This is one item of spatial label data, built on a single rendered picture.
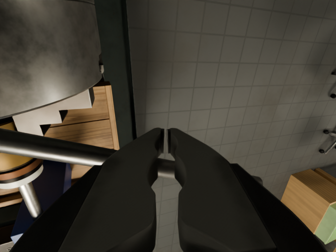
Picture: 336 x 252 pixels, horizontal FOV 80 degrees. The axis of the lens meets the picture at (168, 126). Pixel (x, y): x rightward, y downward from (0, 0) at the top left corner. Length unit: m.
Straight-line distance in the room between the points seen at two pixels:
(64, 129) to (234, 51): 1.49
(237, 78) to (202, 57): 0.41
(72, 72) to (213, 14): 1.48
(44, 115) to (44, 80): 0.12
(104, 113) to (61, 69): 0.36
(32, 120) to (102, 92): 0.25
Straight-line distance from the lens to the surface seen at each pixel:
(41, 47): 0.22
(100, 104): 0.56
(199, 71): 1.66
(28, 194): 0.44
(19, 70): 0.21
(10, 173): 0.38
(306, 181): 3.32
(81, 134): 0.60
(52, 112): 0.33
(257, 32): 1.92
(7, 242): 0.64
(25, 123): 0.35
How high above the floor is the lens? 1.41
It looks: 56 degrees down
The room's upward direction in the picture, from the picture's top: 141 degrees clockwise
